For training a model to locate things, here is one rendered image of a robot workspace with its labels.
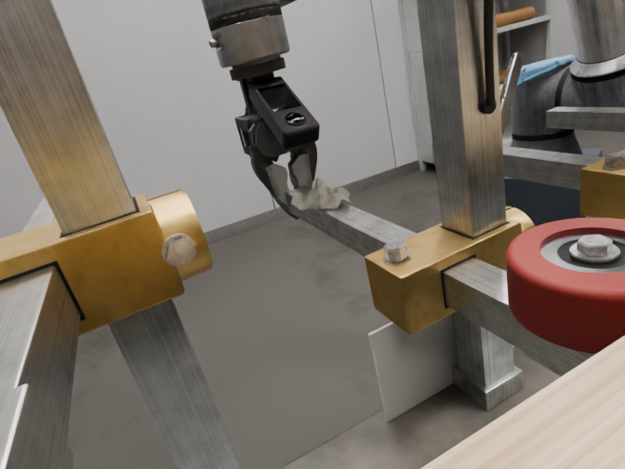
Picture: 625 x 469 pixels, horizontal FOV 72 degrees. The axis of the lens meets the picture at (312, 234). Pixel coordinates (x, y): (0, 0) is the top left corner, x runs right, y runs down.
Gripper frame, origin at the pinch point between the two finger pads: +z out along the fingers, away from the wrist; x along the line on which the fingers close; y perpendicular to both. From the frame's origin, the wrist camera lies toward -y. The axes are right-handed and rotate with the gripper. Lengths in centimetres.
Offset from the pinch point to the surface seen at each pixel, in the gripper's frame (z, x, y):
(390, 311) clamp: -1.3, 4.7, -29.8
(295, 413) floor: 84, 1, 50
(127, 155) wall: 17, 20, 230
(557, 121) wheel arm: 0.4, -48.5, -2.4
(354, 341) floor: 84, -32, 68
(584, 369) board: -8.6, 6.5, -46.3
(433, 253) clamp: -5.2, 0.9, -30.8
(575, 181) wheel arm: -1.2, -23.7, -23.9
